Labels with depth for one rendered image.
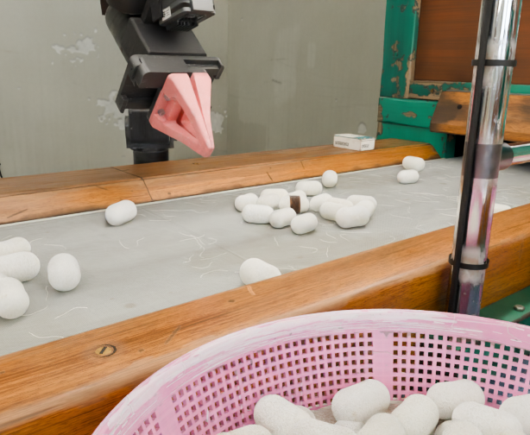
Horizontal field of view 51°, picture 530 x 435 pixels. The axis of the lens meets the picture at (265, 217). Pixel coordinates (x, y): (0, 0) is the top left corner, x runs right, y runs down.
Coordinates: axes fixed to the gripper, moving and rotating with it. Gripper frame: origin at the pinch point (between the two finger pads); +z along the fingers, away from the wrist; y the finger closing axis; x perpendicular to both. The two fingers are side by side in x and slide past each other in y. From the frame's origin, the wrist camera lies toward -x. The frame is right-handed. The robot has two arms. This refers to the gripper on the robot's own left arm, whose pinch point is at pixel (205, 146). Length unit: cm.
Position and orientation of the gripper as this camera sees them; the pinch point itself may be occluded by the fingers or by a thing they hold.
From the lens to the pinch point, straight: 54.5
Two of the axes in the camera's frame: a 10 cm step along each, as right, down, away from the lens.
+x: -4.3, 5.9, 6.9
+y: 7.7, -1.5, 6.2
